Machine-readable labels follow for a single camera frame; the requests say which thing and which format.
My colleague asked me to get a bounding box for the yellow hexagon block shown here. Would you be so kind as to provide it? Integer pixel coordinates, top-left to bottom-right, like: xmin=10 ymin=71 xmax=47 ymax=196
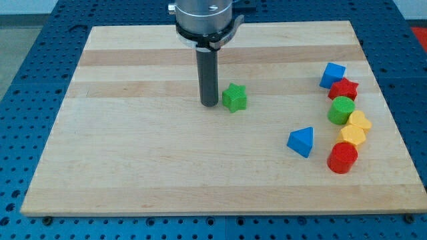
xmin=336 ymin=125 xmax=366 ymax=148

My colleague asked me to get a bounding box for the red star block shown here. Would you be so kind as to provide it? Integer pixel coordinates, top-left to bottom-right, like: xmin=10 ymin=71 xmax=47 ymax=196
xmin=328 ymin=77 xmax=359 ymax=101

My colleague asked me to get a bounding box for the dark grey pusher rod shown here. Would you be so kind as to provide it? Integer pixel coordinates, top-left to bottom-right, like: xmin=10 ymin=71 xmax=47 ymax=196
xmin=196 ymin=51 xmax=218 ymax=107

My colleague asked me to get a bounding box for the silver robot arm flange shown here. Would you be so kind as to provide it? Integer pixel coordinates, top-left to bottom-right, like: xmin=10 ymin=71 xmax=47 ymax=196
xmin=167 ymin=0 xmax=244 ymax=52

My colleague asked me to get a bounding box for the wooden board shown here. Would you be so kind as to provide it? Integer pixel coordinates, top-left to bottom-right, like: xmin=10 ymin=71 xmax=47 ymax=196
xmin=21 ymin=21 xmax=426 ymax=217

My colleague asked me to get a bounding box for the blue triangle block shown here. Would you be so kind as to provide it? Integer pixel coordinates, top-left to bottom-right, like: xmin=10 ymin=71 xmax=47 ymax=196
xmin=286 ymin=127 xmax=314 ymax=158

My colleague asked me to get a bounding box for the yellow heart block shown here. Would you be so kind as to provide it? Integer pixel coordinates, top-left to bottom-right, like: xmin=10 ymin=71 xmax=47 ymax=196
xmin=346 ymin=110 xmax=372 ymax=134

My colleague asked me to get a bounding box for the blue cube block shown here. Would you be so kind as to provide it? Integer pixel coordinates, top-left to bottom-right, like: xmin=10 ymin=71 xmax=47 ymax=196
xmin=319 ymin=63 xmax=346 ymax=89

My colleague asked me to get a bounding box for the green star block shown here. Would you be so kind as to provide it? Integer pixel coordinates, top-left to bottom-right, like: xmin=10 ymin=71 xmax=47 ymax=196
xmin=222 ymin=83 xmax=247 ymax=113

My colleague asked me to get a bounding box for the green cylinder block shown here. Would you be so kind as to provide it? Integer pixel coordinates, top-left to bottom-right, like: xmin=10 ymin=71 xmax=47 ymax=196
xmin=327 ymin=96 xmax=356 ymax=125

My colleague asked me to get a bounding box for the red cylinder block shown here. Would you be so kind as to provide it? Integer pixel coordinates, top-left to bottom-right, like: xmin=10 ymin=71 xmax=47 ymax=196
xmin=327 ymin=142 xmax=358 ymax=174

